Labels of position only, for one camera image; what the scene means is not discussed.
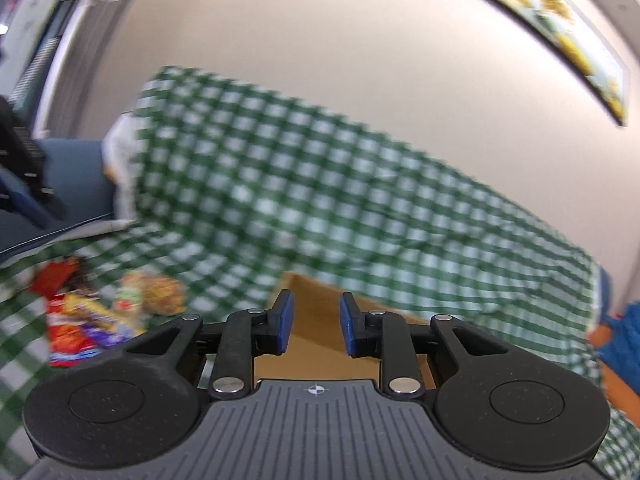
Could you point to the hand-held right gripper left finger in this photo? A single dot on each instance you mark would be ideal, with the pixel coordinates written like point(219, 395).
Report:
point(282, 321)

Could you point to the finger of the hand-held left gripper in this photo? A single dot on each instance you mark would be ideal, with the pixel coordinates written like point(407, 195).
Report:
point(49, 207)

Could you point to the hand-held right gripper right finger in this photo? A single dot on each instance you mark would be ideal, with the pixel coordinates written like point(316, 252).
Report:
point(348, 326)

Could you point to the brown cardboard box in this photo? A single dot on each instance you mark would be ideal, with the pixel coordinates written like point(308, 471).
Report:
point(312, 310)

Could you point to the green label cracker packet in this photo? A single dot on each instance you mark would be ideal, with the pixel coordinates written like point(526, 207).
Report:
point(127, 299)

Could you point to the clear cookie packet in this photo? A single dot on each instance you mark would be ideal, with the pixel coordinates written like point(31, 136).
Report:
point(162, 292)

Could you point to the red orange snack packet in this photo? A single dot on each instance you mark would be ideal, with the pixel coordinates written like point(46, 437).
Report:
point(67, 345)

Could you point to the purple snack packet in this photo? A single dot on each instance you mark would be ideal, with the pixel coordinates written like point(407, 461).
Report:
point(106, 336)

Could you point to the green white checked cloth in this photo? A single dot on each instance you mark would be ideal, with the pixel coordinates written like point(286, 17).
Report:
point(310, 175)

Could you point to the blue and orange bag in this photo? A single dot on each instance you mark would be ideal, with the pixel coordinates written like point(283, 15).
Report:
point(622, 345)

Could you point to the framed wall painting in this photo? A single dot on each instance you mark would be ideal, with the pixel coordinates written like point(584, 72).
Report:
point(560, 25)

